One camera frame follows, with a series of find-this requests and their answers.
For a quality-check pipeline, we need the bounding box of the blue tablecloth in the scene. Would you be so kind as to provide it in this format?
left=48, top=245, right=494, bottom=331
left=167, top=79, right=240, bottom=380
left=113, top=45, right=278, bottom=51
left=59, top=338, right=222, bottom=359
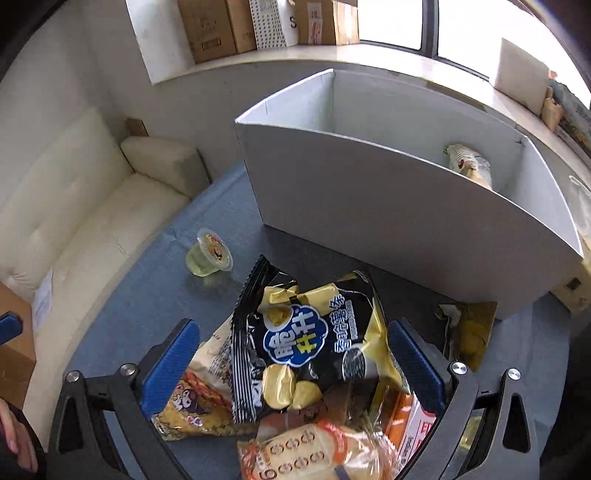
left=62, top=161, right=573, bottom=480

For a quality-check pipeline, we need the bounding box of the orange red snack packet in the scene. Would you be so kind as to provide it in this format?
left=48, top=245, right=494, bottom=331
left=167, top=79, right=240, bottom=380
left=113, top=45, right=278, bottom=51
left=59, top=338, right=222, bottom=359
left=369, top=383, right=438, bottom=468

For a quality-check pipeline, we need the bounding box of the printed tissue carton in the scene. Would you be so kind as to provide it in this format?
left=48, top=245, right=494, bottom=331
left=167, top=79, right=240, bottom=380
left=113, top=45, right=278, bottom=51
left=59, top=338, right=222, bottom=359
left=549, top=78, right=591, bottom=155

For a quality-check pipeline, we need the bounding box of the small brown cardboard box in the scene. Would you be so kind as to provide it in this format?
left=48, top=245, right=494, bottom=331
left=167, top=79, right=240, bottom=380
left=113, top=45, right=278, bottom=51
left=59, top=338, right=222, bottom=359
left=292, top=0, right=360, bottom=46

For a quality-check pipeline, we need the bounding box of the tall brown cardboard box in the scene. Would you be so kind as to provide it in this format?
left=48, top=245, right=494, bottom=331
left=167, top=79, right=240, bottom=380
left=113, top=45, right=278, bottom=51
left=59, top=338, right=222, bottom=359
left=177, top=0, right=258, bottom=64

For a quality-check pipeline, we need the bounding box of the person's left hand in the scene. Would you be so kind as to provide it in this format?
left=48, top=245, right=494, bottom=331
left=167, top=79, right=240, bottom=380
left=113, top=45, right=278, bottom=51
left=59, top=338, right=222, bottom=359
left=0, top=399, right=38, bottom=478

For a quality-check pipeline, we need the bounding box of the beige white snack packet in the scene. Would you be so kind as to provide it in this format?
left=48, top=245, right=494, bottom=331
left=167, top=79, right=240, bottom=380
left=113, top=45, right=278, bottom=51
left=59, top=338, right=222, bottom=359
left=444, top=143, right=494, bottom=191

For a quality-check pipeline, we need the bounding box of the dark brown snack packet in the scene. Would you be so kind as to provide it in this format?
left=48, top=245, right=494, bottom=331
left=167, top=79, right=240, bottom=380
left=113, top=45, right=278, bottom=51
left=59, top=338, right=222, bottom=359
left=256, top=381, right=386, bottom=432

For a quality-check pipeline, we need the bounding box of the yellow foil snack packet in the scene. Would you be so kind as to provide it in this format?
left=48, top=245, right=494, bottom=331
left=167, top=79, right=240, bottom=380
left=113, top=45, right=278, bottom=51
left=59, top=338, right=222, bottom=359
left=436, top=301, right=498, bottom=372

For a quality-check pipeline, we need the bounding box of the white paper sheet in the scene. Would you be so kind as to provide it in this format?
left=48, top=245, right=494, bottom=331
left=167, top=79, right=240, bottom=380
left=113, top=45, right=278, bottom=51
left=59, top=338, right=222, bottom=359
left=31, top=269, right=55, bottom=325

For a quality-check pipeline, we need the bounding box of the large white cardboard box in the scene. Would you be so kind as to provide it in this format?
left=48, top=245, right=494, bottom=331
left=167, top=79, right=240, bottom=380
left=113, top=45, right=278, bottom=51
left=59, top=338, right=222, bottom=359
left=235, top=68, right=585, bottom=321

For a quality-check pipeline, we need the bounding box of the clear bread packet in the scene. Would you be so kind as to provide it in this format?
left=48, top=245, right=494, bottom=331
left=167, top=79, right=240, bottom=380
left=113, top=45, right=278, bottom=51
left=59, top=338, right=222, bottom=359
left=237, top=418, right=399, bottom=480

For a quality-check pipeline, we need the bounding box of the yellow cartoon snack bag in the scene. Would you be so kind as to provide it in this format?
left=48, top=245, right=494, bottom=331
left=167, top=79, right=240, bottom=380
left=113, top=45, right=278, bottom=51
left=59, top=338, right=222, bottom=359
left=154, top=316, right=259, bottom=441

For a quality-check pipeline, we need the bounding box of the white paper shopping bag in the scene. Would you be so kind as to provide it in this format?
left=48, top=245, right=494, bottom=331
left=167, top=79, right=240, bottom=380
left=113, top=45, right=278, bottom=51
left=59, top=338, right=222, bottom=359
left=276, top=0, right=302, bottom=47

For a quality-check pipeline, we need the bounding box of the cream leather sofa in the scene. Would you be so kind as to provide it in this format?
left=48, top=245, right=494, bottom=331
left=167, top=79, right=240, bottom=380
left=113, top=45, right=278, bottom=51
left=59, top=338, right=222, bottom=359
left=0, top=106, right=211, bottom=455

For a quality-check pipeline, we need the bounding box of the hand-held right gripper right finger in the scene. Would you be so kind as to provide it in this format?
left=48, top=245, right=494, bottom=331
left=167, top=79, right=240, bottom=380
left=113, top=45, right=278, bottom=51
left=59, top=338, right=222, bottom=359
left=388, top=318, right=539, bottom=480

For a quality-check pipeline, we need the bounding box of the green jelly cup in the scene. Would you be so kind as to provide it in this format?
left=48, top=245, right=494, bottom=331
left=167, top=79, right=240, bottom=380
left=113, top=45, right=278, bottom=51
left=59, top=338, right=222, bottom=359
left=186, top=227, right=234, bottom=279

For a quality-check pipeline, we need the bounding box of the polka dot paper bag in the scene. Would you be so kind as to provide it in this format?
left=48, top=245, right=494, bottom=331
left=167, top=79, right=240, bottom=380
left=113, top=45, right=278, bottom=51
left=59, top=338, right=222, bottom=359
left=248, top=0, right=288, bottom=50

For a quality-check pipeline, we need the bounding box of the black potato chip bag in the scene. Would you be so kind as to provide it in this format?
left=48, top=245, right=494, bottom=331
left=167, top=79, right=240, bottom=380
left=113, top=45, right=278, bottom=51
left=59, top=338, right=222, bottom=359
left=229, top=255, right=410, bottom=424

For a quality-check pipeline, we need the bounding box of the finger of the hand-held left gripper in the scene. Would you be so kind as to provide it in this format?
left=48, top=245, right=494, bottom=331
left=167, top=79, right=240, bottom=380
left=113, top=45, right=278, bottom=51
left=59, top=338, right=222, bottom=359
left=0, top=313, right=22, bottom=345

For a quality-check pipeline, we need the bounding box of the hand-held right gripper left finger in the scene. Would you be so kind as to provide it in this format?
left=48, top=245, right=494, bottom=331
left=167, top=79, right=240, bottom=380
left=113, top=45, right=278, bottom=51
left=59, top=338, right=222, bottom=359
left=48, top=318, right=200, bottom=480

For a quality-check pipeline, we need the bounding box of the black window frame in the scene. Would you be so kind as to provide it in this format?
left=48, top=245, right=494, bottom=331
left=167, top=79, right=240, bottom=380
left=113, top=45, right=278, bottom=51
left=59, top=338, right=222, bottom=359
left=358, top=0, right=591, bottom=90

